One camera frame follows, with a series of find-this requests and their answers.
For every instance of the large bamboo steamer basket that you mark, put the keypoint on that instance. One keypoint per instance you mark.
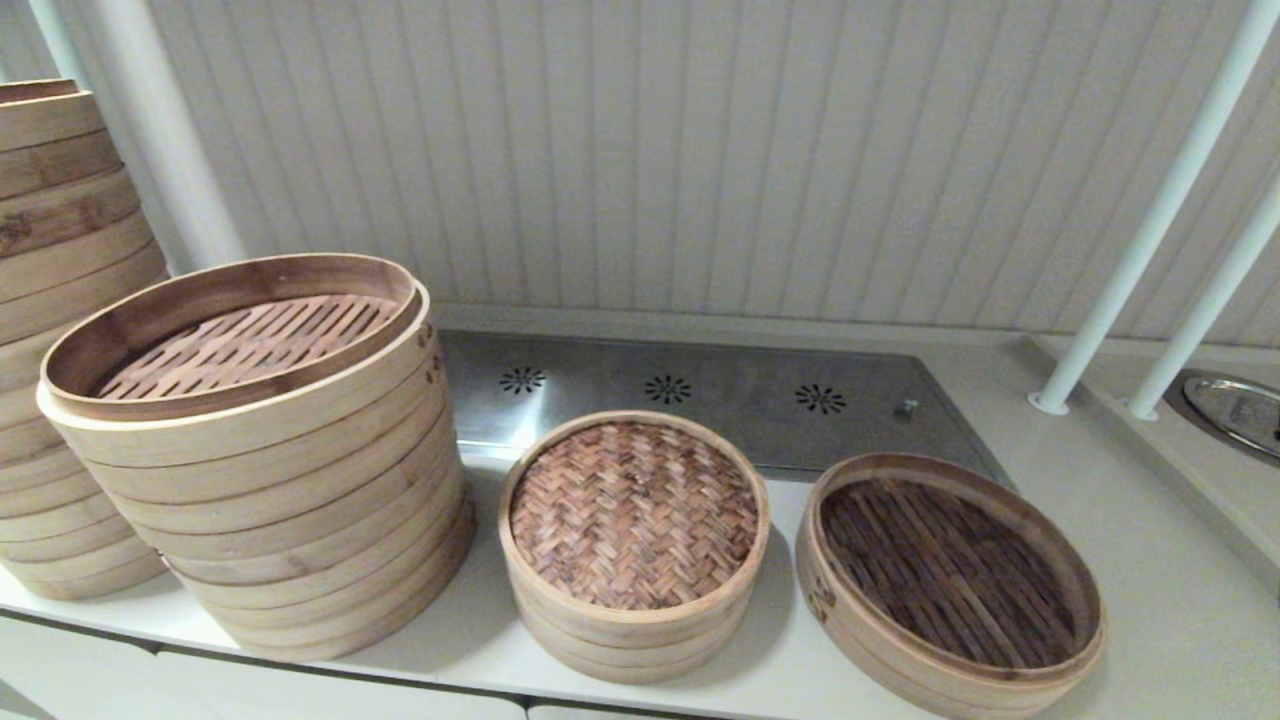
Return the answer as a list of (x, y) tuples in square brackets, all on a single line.
[(950, 570)]

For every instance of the front bamboo steamer stack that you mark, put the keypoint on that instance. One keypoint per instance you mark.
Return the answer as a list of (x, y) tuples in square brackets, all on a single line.
[(300, 520)]

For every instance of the small bamboo steamer basket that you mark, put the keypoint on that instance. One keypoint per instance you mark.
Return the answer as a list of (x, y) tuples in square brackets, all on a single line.
[(630, 655)]

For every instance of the woven bamboo steamer lid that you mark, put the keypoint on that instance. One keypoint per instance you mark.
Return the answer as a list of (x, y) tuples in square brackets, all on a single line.
[(630, 510)]

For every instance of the small metal knob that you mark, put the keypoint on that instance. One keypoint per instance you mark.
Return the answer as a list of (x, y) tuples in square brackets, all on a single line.
[(907, 407)]

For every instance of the stainless steel vent plate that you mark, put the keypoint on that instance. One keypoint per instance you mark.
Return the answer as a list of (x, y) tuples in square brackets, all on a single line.
[(740, 375)]

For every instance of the tall bamboo steamer stack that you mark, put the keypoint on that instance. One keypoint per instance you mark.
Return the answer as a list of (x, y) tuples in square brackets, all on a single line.
[(60, 250)]

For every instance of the white cabinet door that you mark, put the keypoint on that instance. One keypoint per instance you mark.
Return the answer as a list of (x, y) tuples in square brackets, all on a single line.
[(600, 714), (70, 670)]

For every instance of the thin white pole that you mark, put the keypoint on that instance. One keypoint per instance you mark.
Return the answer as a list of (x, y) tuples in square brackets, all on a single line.
[(50, 40)]

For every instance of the white metal pole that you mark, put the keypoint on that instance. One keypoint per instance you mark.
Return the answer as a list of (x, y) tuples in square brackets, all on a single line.
[(1200, 310), (1150, 230)]

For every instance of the round metal basin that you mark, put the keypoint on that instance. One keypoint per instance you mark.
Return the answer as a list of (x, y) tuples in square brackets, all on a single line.
[(1235, 410)]

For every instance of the thick white pole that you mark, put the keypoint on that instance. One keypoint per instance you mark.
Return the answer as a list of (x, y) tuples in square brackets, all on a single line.
[(170, 150)]

